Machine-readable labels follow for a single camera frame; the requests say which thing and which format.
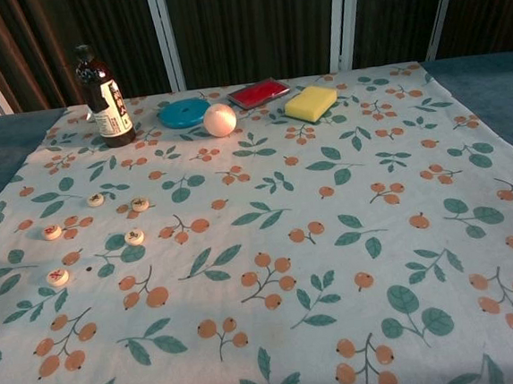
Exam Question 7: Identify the blue round plastic disc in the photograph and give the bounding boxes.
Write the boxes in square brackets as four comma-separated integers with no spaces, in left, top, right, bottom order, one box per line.
[155,96,213,132]

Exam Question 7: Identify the floral berry leaf tablecloth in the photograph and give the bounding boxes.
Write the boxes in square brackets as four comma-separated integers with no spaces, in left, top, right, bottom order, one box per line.
[0,53,513,384]

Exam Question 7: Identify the white ball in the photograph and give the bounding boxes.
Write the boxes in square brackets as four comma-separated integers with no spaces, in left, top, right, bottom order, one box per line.
[201,101,239,140]

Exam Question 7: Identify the red ink pad case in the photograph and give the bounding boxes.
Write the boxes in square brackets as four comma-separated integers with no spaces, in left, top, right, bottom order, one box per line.
[226,75,294,113]

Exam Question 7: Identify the yellow sponge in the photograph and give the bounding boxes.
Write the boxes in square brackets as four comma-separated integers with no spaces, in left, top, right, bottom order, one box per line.
[281,82,340,125]

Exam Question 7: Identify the dark glass bottle with label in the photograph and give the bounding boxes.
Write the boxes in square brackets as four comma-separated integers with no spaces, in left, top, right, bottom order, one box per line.
[72,39,138,151]

